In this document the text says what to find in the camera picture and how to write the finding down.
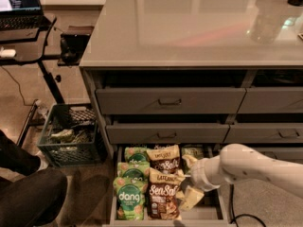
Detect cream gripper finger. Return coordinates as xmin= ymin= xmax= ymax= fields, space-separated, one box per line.
xmin=182 ymin=154 xmax=197 ymax=168

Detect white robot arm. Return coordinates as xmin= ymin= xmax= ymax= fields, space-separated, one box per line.
xmin=179 ymin=144 xmax=303 ymax=211

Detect small green snack bag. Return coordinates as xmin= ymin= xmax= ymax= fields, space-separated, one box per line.
xmin=182 ymin=147 xmax=205 ymax=172

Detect rear brown sea salt bag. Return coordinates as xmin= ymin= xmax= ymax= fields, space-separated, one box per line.
xmin=147 ymin=145 xmax=180 ymax=174

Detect brown sea salt bag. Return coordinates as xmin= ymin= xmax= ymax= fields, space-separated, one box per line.
xmin=147 ymin=145 xmax=180 ymax=174
xmin=148 ymin=168 xmax=185 ymax=220

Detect front brown sea salt bag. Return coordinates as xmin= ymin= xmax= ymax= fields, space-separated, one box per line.
xmin=148 ymin=168 xmax=185 ymax=220

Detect open bottom left drawer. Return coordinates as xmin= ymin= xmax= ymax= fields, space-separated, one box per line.
xmin=108 ymin=144 xmax=236 ymax=227

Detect middle left grey drawer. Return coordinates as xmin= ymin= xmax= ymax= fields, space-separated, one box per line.
xmin=106 ymin=121 xmax=229 ymax=144

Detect grey drawer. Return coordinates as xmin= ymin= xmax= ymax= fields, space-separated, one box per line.
xmin=96 ymin=87 xmax=245 ymax=114
xmin=106 ymin=121 xmax=229 ymax=144
xmin=224 ymin=123 xmax=303 ymax=144
xmin=215 ymin=147 xmax=303 ymax=164
xmin=239 ymin=87 xmax=303 ymax=114

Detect middle right grey drawer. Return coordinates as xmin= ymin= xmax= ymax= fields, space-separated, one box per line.
xmin=224 ymin=123 xmax=303 ymax=144

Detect rear green dang chip bag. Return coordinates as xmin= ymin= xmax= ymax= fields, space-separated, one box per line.
xmin=124 ymin=147 xmax=149 ymax=163

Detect green dang chip bag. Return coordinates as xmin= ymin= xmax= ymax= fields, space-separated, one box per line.
xmin=117 ymin=162 xmax=150 ymax=181
xmin=124 ymin=147 xmax=149 ymax=163
xmin=114 ymin=177 xmax=148 ymax=220

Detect front green dang chip bag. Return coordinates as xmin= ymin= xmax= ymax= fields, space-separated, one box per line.
xmin=114 ymin=177 xmax=148 ymax=220

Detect middle green dang chip bag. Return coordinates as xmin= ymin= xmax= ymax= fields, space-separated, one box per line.
xmin=117 ymin=162 xmax=150 ymax=181

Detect grey cabinet with counter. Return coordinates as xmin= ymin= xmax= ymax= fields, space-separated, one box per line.
xmin=80 ymin=0 xmax=303 ymax=154

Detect bottom right grey drawer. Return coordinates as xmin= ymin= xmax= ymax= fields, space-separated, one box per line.
xmin=215 ymin=147 xmax=303 ymax=164

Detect top left grey drawer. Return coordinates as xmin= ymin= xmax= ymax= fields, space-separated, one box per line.
xmin=96 ymin=87 xmax=245 ymax=114

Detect top right grey drawer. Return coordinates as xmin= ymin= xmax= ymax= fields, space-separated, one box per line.
xmin=239 ymin=87 xmax=303 ymax=114

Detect green plastic crate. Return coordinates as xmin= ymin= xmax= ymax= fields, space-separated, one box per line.
xmin=37 ymin=103 xmax=103 ymax=167

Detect person's dark trouser legs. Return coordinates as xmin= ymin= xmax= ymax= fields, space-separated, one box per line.
xmin=0 ymin=131 xmax=67 ymax=227

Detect black object on desk shelf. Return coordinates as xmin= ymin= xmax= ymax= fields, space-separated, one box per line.
xmin=61 ymin=26 xmax=94 ymax=64

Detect white mouse device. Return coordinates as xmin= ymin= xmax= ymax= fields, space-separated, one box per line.
xmin=0 ymin=49 xmax=16 ymax=58

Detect open laptop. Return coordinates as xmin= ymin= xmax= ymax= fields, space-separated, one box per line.
xmin=0 ymin=0 xmax=44 ymax=31

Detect black floor cable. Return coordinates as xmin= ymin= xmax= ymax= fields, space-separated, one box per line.
xmin=229 ymin=184 xmax=268 ymax=227

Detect thin black desk cable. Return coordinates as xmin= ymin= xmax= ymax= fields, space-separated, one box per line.
xmin=0 ymin=65 xmax=36 ymax=107

